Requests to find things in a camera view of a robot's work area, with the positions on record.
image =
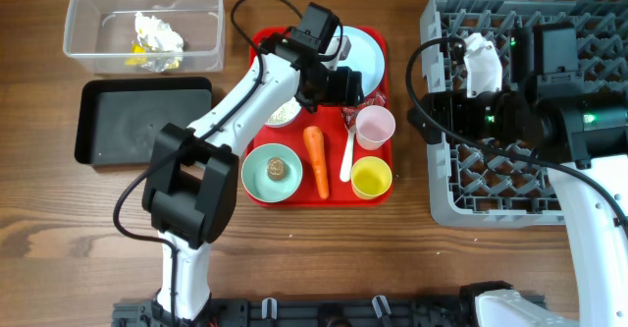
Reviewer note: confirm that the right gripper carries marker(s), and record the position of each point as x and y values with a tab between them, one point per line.
454	102

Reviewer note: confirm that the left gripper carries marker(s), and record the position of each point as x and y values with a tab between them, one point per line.
344	90

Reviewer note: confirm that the light blue bowl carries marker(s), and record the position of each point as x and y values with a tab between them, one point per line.
284	116

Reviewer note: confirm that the pile of white rice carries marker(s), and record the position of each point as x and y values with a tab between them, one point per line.
283	113

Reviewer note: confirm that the orange carrot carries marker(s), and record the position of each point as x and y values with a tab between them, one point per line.
314	143

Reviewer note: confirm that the red candy wrapper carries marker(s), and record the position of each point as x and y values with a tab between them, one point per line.
349	114

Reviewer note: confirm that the brown walnut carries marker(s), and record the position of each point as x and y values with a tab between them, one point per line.
276	169

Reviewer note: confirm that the white tissue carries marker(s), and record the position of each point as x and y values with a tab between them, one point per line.
156	35

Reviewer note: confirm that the yellow snack wrapper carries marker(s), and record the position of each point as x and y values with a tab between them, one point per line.
151	64

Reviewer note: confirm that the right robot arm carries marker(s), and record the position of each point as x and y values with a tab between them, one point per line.
579	137

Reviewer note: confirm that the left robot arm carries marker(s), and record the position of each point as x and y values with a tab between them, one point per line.
190	190

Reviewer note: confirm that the grey dishwasher rack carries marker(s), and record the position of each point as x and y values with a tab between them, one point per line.
471	189

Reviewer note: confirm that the clear plastic waste bin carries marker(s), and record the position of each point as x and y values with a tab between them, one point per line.
99	34

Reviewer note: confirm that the large light blue plate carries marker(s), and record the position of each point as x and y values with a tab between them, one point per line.
365	56

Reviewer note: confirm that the pink cup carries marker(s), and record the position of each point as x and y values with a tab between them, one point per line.
374	126

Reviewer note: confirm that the red serving tray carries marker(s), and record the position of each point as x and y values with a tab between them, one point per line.
330	121

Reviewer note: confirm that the white plastic spoon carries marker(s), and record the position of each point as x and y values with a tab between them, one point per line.
347	160

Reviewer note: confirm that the yellow cup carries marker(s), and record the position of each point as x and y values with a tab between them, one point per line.
370	177

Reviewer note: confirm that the black rectangular tray bin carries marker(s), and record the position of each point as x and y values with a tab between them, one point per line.
119	119

